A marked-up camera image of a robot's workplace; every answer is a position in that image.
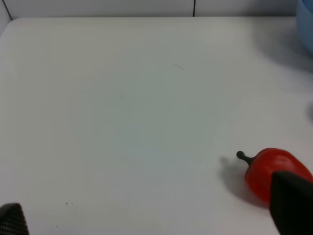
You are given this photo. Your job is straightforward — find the red bell pepper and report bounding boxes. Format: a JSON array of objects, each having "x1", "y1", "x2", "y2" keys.
[{"x1": 236, "y1": 148, "x2": 313, "y2": 206}]

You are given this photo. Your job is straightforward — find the blue plastic bowl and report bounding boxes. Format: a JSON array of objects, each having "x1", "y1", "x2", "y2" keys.
[{"x1": 296, "y1": 0, "x2": 313, "y2": 54}]

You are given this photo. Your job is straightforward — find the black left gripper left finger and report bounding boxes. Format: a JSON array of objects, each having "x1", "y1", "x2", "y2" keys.
[{"x1": 0, "y1": 203, "x2": 30, "y2": 235}]

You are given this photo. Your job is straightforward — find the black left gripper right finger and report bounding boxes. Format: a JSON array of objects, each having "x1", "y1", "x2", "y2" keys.
[{"x1": 269, "y1": 171, "x2": 313, "y2": 235}]

